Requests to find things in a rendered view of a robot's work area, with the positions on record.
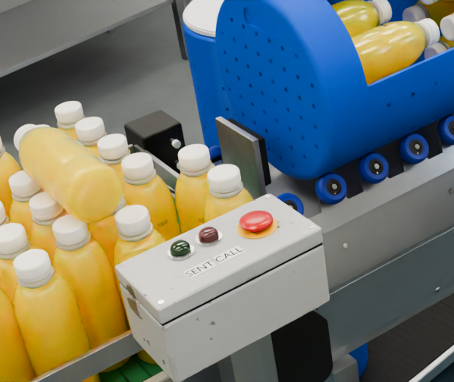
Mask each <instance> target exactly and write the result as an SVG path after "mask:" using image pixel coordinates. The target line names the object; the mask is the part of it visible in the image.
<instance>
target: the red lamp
mask: <svg viewBox="0 0 454 382"><path fill-rule="evenodd" d="M218 237H219V234H218V231H217V229H216V228H214V227H204V228H202V229H201V230H200V231H199V235H198V238H199V241H200V242H202V243H211V242H214V241H215V240H216V239H217V238H218Z"/></svg>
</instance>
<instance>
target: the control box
mask: <svg viewBox="0 0 454 382"><path fill-rule="evenodd" d="M251 211H267V212H269V213H270V214H271V215H272V217H273V223H272V224H271V226H270V227H268V228H266V229H264V230H263V231H260V232H251V231H247V230H244V229H243V228H241V226H240V218H241V217H242V216H243V215H244V214H246V213H248V212H251ZM204 227H214V228H216V229H217V231H218V234H219V237H218V238H217V239H216V240H215V241H214V242H211V243H202V242H200V241H199V238H198V235H199V231H200V230H201V229H202V228H204ZM177 240H185V241H187V242H188V243H189V244H190V248H191V250H190V252H189V253H188V254H186V255H184V256H180V257H177V256H173V255H172V254H171V253H170V246H171V244H172V243H173V242H175V241H177ZM322 242H323V236H322V229H321V228H320V227H319V226H318V225H317V224H315V223H313V222H312V221H310V220H309V219H308V218H306V217H304V216H303V215H301V214H300V213H298V212H297V211H296V210H294V209H293V208H291V207H289V206H288V205H287V204H285V203H284V202H282V201H280V200H279V199H278V198H276V197H275V196H273V195H271V194H270V193H268V194H266V195H264V196H262V197H260V198H257V199H255V200H253V201H251V202H249V203H247V204H245V205H242V206H240V207H239V208H236V209H234V210H232V211H229V212H228V213H226V214H223V215H221V216H220V217H217V218H215V219H213V220H211V221H209V222H207V223H205V224H202V225H200V226H198V227H196V228H194V229H192V230H189V231H187V232H185V233H183V234H181V235H179V236H176V237H174V238H173V239H171V240H168V241H167V242H165V243H162V244H160V245H158V246H156V247H154V248H152V249H149V250H147V251H145V252H143V253H141V254H139V255H136V256H134V257H132V258H130V259H128V260H126V261H123V262H121V263H120V264H118V265H116V266H115V267H114V268H115V271H116V275H117V279H118V280H119V281H120V288H121V293H122V296H123V300H124V304H125V308H126V311H127V316H128V319H129V322H130V327H131V330H132V334H133V338H134V339H135V340H136V341H137V342H138V343H139V344H140V345H141V347H142V348H144V350H145V351H147V353H148V354H149V355H150V356H151V357H152V358H153V359H154V360H155V361H156V363H157V364H158V365H159V366H160V367H161V368H162V369H163V370H164V372H165V373H166V374H167V375H168V376H169V377H170V378H171V379H172V381H173V382H181V381H182V380H185V379H187V378H188V377H191V376H192V375H194V374H196V373H198V372H200V371H201V370H203V369H205V368H207V367H209V366H210V365H213V364H214V363H216V362H218V361H220V360H221V359H224V358H226V357H228V356H229V355H231V354H233V353H235V352H237V351H238V350H240V349H242V348H244V347H246V346H248V345H249V344H251V343H254V342H255V341H256V340H259V339H261V338H262V337H264V336H266V335H268V334H270V333H272V332H274V331H275V330H277V329H279V328H281V327H282V326H284V325H286V324H288V323H290V322H292V321H294V320H296V319H297V318H300V317H301V316H303V315H305V314H307V313H309V312H310V311H312V310H314V309H316V308H318V307H319V306H321V305H323V304H325V303H327V302H329V301H330V295H329V288H328V282H327V270H326V263H325V257H324V247H323V245H322ZM235 248H236V249H238V250H239V251H241V252H238V251H237V250H235ZM242 250H243V251H242ZM229 251H231V252H232V253H234V254H235V255H233V254H232V253H231V252H229ZM224 253H226V254H229V256H228V255H226V256H227V258H225V255H224ZM236 253H237V254H236ZM231 255H232V256H231ZM218 256H220V257H218ZM217 257H218V258H217ZM216 258H217V260H218V261H216V260H215V259H216ZM223 259H224V260H223ZM221 260H223V261H221ZM208 261H209V263H210V264H211V265H212V266H211V265H210V264H209V263H206V262H208ZM205 263H206V264H205ZM203 265H205V266H206V267H207V268H205V266H203ZM197 267H199V268H200V270H201V271H200V270H199V269H197ZM193 268H195V269H194V270H193V271H195V273H197V272H198V273H197V274H194V273H193V272H191V270H192V269H193ZM196 270H197V271H196ZM187 271H189V272H187ZM186 273H187V274H186ZM191 274H193V275H192V276H191ZM189 276H191V277H189Z"/></svg>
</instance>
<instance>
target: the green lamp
mask: <svg viewBox="0 0 454 382"><path fill-rule="evenodd" d="M190 250H191V248H190V244H189V243H188V242H187V241H185V240H177V241H175V242H173V243H172V244H171V246H170V253H171V254H172V255H173V256H177V257H180V256H184V255H186V254H188V253H189V252H190Z"/></svg>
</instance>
